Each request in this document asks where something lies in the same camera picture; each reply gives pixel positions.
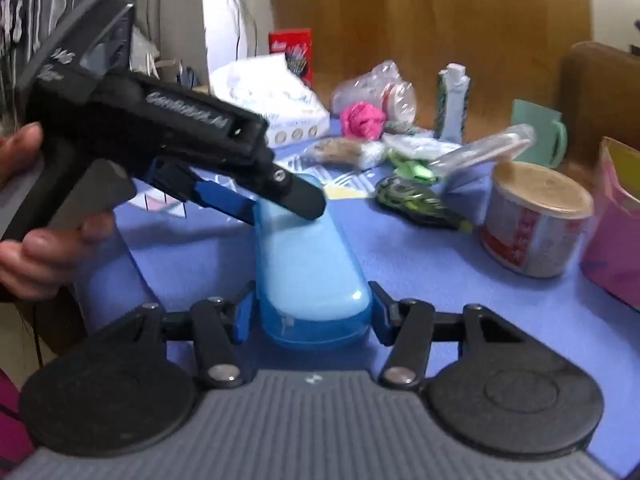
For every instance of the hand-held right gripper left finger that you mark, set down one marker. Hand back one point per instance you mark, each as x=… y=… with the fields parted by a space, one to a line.
x=242 y=315

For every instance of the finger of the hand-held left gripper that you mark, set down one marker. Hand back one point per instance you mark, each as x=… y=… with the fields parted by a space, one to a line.
x=300 y=200
x=220 y=197

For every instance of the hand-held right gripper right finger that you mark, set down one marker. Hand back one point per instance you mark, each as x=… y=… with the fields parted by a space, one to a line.
x=382 y=317

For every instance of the blue glasses case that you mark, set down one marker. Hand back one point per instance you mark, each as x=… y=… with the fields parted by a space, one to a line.
x=310 y=270

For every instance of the white tissue pack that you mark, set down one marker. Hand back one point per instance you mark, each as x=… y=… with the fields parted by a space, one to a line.
x=260 y=90

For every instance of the person's left hand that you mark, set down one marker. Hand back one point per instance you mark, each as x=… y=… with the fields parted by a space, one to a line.
x=40 y=260

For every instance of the clear packet brown contents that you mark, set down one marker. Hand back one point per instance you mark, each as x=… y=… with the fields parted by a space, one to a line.
x=340 y=152

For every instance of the pink crumpled cloth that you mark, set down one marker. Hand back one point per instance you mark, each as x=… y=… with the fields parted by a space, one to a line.
x=362 y=120

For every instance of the dark green packet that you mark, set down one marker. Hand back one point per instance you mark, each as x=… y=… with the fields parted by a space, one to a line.
x=415 y=202

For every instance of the bright green packet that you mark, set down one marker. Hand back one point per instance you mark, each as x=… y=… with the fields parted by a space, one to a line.
x=410 y=166

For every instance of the white green flat packet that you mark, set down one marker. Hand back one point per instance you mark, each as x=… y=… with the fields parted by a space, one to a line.
x=420 y=145

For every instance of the clear plastic bag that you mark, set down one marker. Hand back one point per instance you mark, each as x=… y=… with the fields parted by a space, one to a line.
x=370 y=85

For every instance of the red printed box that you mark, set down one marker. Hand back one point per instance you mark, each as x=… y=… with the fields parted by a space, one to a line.
x=280 y=40

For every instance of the green white carton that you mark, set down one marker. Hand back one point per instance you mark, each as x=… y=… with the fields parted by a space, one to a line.
x=452 y=105

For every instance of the tin can beige lid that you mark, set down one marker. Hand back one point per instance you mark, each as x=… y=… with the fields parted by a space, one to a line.
x=535 y=220

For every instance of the clear plastic case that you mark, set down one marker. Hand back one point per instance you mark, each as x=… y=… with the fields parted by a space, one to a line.
x=480 y=152

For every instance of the wooden board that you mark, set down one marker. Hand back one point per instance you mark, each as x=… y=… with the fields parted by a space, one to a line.
x=425 y=20

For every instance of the green mug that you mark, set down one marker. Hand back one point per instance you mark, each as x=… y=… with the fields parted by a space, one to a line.
x=532 y=117

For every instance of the pink cardboard box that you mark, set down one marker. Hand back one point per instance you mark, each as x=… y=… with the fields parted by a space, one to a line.
x=615 y=230

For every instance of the pink patterned clothing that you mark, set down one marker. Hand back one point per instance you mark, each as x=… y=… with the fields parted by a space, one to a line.
x=10 y=425

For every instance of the brown wooden chair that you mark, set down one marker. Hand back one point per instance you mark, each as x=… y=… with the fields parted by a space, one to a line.
x=600 y=90

